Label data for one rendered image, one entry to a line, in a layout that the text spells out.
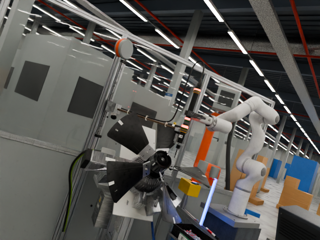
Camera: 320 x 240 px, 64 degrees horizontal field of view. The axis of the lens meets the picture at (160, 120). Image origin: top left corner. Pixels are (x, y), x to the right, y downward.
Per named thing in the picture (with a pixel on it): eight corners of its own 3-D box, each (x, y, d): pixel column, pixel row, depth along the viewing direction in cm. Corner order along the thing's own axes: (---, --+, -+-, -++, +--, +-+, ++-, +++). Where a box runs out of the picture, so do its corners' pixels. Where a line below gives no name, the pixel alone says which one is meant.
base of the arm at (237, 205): (231, 208, 206) (238, 186, 207) (252, 219, 192) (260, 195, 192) (217, 207, 194) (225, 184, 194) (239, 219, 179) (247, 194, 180)
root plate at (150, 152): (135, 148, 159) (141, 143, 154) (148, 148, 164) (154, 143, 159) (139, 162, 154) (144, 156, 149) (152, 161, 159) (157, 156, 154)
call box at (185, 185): (176, 189, 205) (181, 176, 206) (187, 192, 209) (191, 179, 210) (185, 196, 191) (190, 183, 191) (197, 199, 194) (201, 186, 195)
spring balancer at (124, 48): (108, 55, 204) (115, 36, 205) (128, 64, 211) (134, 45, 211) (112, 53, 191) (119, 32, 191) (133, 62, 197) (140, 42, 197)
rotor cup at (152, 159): (140, 157, 159) (150, 147, 150) (160, 156, 167) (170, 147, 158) (145, 179, 153) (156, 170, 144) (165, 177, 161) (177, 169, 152)
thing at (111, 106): (103, 110, 194) (106, 99, 194) (109, 112, 200) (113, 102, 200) (113, 113, 189) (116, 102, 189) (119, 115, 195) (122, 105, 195)
